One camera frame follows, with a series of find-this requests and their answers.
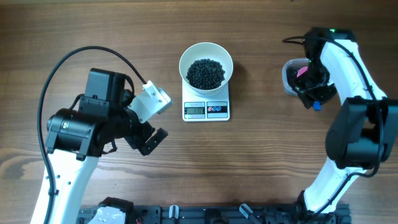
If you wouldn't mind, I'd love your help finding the pink scoop with blue handle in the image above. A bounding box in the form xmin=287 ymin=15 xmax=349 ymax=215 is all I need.
xmin=294 ymin=66 xmax=322 ymax=111

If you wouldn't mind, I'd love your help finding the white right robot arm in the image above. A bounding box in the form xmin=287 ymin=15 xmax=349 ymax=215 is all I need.
xmin=290 ymin=27 xmax=397 ymax=218

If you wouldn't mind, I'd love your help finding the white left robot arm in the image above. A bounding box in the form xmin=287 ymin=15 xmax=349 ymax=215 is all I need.
xmin=31 ymin=68 xmax=172 ymax=223

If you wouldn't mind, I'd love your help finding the white digital kitchen scale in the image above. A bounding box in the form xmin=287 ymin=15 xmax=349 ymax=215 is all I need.
xmin=182 ymin=82 xmax=231 ymax=122

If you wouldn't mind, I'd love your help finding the white bowl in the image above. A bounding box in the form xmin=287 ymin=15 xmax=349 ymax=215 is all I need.
xmin=178 ymin=42 xmax=234 ymax=95

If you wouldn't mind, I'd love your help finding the clear container of black beans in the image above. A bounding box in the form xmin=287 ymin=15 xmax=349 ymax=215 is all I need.
xmin=282 ymin=58 xmax=310 ymax=96

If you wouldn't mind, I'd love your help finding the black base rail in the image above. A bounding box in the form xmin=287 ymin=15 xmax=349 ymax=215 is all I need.
xmin=76 ymin=203 xmax=352 ymax=224

